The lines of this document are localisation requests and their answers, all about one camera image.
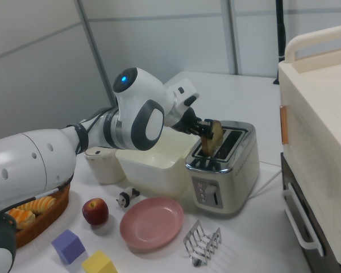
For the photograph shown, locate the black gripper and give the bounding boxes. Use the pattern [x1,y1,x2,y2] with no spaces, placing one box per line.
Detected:
[173,106,216,140]

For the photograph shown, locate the toast bread slice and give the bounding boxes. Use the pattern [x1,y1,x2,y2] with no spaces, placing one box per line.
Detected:
[200,119,224,157]

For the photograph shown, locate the pink plate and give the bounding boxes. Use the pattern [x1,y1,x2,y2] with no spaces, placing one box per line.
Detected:
[119,197,185,251]

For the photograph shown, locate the long ridged bread roll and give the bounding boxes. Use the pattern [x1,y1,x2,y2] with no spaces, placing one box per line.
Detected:
[22,196,58,214]

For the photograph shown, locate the short glazed bread roll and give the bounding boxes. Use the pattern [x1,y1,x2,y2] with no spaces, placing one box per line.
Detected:
[7,208,36,230]

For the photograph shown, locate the cream steel toaster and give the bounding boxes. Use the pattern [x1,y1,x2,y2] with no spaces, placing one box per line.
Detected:
[185,120,261,219]

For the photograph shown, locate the white plastic storage container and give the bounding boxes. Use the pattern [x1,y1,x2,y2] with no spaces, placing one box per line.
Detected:
[114,127,201,199]

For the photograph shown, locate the panda toy figure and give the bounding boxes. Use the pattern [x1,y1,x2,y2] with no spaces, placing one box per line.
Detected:
[115,186,141,209]

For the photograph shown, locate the small white lidded bin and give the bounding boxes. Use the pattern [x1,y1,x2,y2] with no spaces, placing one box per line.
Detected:
[83,146,126,184]

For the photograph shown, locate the metal toast rack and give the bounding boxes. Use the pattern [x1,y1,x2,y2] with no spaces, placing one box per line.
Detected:
[182,219,223,268]

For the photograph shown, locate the cream plastic cabinet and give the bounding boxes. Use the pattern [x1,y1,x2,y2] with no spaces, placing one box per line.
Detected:
[278,24,341,268]

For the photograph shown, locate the black pole stand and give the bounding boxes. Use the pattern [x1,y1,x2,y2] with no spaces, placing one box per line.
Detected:
[273,0,286,85]

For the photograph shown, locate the brown drawer box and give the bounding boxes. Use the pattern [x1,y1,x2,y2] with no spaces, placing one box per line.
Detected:
[280,151,341,273]

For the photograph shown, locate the red apple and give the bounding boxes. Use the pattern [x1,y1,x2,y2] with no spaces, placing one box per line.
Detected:
[82,197,110,226]

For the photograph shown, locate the yellow foam block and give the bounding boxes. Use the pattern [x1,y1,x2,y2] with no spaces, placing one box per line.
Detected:
[81,250,117,273]

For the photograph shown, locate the purple foam block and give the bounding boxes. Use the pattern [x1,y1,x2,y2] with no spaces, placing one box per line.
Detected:
[51,229,86,266]

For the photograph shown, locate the brown wicker basket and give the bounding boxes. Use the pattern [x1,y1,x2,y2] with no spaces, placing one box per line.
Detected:
[5,181,72,249]

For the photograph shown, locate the white toaster cable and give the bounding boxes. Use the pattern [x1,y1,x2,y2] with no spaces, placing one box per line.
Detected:
[246,167,282,200]

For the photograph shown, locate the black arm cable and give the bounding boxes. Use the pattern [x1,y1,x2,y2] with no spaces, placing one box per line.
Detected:
[66,106,120,155]

